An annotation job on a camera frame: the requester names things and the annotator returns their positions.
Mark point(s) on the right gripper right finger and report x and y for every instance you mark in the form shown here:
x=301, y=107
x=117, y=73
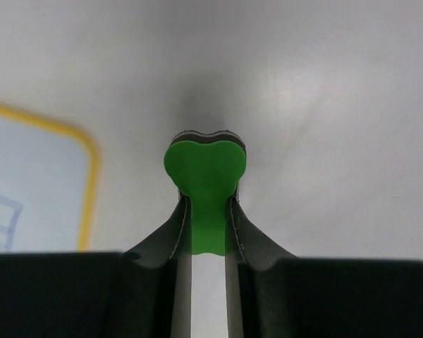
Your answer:
x=272, y=293

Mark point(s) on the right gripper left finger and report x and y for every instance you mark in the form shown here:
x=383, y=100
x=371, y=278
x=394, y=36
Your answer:
x=142, y=292

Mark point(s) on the yellow-framed small whiteboard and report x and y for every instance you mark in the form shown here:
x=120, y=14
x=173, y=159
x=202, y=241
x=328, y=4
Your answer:
x=48, y=183

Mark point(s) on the green whiteboard eraser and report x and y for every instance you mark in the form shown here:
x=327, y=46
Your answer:
x=207, y=168

